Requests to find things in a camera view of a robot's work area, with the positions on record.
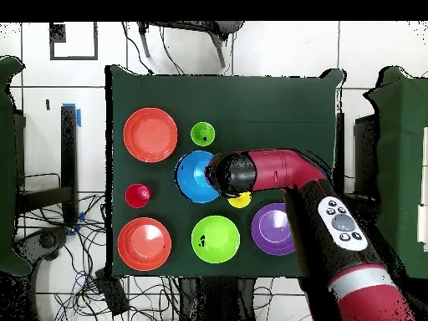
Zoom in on light blue plastic bowl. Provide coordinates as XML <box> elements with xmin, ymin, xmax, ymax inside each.
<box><xmin>174</xmin><ymin>150</ymin><xmax>222</xmax><ymax>204</ymax></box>

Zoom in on yellow smooth plastic cup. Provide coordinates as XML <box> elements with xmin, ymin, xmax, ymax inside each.
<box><xmin>227</xmin><ymin>191</ymin><xmax>252</xmax><ymax>209</ymax></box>

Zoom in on green stepped plastic cup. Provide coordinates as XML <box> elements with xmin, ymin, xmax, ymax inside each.
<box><xmin>190</xmin><ymin>120</ymin><xmax>217</xmax><ymax>147</ymax></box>

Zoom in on light green plastic bowl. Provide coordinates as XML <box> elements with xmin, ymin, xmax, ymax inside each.
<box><xmin>191</xmin><ymin>215</ymin><xmax>241</xmax><ymax>264</ymax></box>

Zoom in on purple plastic bowl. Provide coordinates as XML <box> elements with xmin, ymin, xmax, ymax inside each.
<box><xmin>250</xmin><ymin>202</ymin><xmax>297</xmax><ymax>257</ymax></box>

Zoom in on orange plastic bowl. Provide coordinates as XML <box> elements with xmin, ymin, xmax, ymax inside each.
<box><xmin>117</xmin><ymin>217</ymin><xmax>173</xmax><ymax>273</ymax></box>
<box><xmin>122</xmin><ymin>107</ymin><xmax>179</xmax><ymax>164</ymax></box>

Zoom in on red plastic cup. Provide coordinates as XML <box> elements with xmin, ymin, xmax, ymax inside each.
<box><xmin>124</xmin><ymin>182</ymin><xmax>152</xmax><ymax>209</ymax></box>

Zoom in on dark green tablecloth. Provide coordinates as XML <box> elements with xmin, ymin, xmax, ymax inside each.
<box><xmin>105</xmin><ymin>64</ymin><xmax>346</xmax><ymax>279</ymax></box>

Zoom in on blue tape strip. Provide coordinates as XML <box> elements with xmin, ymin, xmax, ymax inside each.
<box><xmin>62</xmin><ymin>102</ymin><xmax>83</xmax><ymax>129</ymax></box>

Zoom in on black metal stand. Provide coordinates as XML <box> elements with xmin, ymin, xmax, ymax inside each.
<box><xmin>13</xmin><ymin>104</ymin><xmax>80</xmax><ymax>228</ymax></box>
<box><xmin>334</xmin><ymin>112</ymin><xmax>380</xmax><ymax>205</ymax></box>

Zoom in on grey metal-legged chair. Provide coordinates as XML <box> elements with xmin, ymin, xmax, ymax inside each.
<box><xmin>137</xmin><ymin>21</ymin><xmax>245</xmax><ymax>69</ymax></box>

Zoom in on black power strip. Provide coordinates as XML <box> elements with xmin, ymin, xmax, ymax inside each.
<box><xmin>94</xmin><ymin>267</ymin><xmax>130</xmax><ymax>318</ymax></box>

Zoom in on black chair base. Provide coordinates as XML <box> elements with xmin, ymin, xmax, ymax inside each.
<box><xmin>13</xmin><ymin>226</ymin><xmax>72</xmax><ymax>268</ymax></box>

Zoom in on white panel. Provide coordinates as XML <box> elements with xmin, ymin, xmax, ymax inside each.
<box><xmin>416</xmin><ymin>125</ymin><xmax>428</xmax><ymax>252</ymax></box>

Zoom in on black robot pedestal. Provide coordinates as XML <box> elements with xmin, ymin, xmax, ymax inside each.
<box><xmin>178</xmin><ymin>277</ymin><xmax>258</xmax><ymax>321</ymax></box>

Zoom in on tangled black floor cables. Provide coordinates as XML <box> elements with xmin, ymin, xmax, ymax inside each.
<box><xmin>16</xmin><ymin>191</ymin><xmax>183</xmax><ymax>321</ymax></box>

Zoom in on black square frame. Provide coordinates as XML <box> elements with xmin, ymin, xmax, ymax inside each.
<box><xmin>48</xmin><ymin>22</ymin><xmax>99</xmax><ymax>62</ymax></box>

